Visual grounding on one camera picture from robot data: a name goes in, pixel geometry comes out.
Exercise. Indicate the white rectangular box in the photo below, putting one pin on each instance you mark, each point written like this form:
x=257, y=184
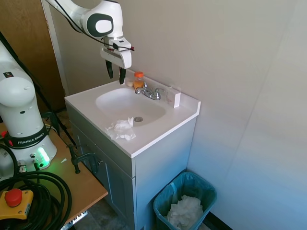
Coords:
x=176, y=99

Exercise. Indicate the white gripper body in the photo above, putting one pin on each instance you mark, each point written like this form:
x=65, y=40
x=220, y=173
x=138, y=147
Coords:
x=115, y=55

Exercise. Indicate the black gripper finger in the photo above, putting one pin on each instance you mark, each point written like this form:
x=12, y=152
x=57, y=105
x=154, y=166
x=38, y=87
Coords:
x=122, y=76
x=109, y=69

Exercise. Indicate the grey vanity cabinet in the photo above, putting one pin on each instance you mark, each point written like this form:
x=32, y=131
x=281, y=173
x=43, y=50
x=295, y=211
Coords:
x=158, y=182

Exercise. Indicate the white sink countertop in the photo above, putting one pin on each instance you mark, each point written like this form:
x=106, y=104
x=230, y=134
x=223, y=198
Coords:
x=153, y=130

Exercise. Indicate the teal lined trash bin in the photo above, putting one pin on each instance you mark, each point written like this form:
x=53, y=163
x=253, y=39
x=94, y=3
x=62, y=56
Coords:
x=208, y=191

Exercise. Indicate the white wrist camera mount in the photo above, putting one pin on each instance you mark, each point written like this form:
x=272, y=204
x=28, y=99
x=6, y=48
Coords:
x=118, y=43

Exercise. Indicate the metal sink drain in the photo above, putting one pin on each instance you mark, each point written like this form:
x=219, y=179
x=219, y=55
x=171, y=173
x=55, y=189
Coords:
x=138, y=119

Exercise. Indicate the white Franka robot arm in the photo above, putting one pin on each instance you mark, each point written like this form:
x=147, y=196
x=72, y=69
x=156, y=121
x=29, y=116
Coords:
x=16, y=95

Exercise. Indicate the small white paper scrap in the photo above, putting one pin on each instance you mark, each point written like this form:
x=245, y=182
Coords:
x=64, y=160

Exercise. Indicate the yellow emergency stop button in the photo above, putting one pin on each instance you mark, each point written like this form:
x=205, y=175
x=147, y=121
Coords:
x=14, y=201

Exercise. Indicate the chrome faucet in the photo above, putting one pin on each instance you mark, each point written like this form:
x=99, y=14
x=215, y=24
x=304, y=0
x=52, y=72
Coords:
x=149, y=94

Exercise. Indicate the black table clamp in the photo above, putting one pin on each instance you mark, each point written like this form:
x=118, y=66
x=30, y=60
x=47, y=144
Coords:
x=76, y=160

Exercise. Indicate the cabinet door knob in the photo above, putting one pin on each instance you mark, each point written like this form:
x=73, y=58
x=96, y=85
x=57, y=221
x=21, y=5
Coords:
x=99, y=162

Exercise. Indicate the orange lid jar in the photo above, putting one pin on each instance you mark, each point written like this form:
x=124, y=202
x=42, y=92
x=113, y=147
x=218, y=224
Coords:
x=138, y=81

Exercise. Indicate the wooden table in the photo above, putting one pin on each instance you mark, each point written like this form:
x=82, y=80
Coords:
x=79, y=184

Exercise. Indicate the black tripod stand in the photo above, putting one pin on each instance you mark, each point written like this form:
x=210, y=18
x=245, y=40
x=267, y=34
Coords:
x=43, y=95

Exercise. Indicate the black baseboard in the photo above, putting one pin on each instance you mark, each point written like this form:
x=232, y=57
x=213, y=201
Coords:
x=223, y=221

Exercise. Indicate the brown wooden door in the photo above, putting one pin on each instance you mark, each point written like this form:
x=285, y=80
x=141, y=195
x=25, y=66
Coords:
x=26, y=28

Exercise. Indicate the white tissue pile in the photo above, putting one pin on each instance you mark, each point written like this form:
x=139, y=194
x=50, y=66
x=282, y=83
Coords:
x=184, y=210

